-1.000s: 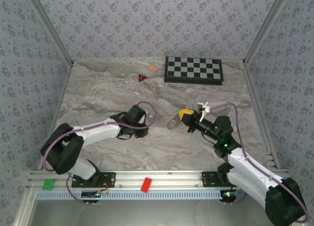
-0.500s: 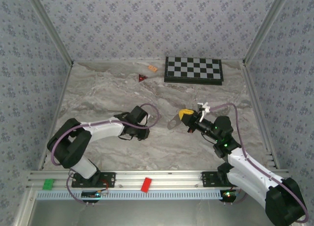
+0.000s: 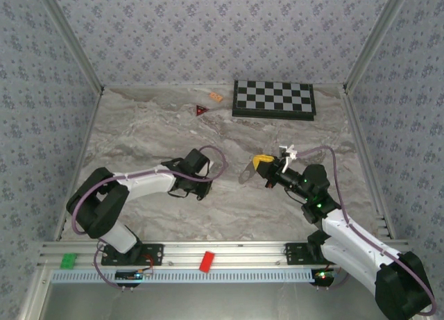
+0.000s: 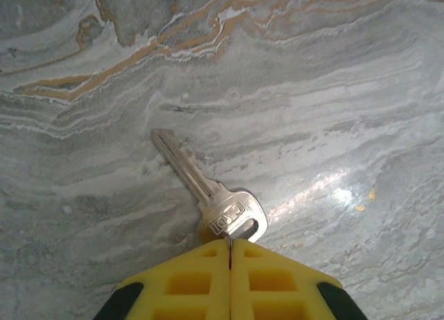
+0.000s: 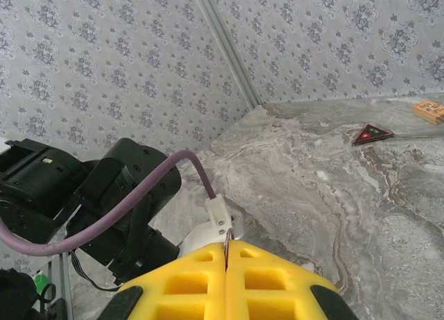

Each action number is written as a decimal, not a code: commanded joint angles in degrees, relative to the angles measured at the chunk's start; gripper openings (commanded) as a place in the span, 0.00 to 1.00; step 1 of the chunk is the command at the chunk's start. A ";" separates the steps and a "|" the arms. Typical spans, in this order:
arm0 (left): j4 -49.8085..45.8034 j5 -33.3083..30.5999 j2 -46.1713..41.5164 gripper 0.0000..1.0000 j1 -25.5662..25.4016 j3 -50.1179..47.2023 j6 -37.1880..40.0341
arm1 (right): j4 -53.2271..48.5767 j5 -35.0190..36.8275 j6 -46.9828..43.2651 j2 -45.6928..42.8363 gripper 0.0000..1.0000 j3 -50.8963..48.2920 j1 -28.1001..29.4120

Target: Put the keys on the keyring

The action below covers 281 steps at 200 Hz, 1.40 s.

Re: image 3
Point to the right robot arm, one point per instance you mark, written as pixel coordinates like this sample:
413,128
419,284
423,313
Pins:
357,243

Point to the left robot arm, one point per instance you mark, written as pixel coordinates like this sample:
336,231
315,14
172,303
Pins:
97,202

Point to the black and white chessboard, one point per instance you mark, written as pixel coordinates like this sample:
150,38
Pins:
274,98

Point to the red triangular piece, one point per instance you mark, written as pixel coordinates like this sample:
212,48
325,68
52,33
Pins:
200,109

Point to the small orange block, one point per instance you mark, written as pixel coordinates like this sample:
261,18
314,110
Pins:
216,97

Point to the red block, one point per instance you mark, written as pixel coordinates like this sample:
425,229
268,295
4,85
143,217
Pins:
207,262

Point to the small circuit board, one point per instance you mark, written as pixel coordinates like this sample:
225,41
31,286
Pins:
324,275
128,275

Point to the steel panel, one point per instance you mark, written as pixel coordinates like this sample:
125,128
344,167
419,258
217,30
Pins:
222,302

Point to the green block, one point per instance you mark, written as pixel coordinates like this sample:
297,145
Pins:
69,261

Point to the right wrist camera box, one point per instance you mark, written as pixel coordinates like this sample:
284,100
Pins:
288,151

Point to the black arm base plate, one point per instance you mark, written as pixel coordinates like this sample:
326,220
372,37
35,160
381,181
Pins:
154,254
295,254

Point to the aluminium side rail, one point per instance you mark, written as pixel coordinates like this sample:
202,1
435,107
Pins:
80,160
358,125

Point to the aluminium mounting rail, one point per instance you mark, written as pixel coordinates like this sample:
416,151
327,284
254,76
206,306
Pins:
243,254

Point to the aluminium frame post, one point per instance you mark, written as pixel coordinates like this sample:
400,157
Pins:
376,39

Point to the aluminium frame leg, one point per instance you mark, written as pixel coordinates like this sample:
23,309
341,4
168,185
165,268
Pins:
33,295

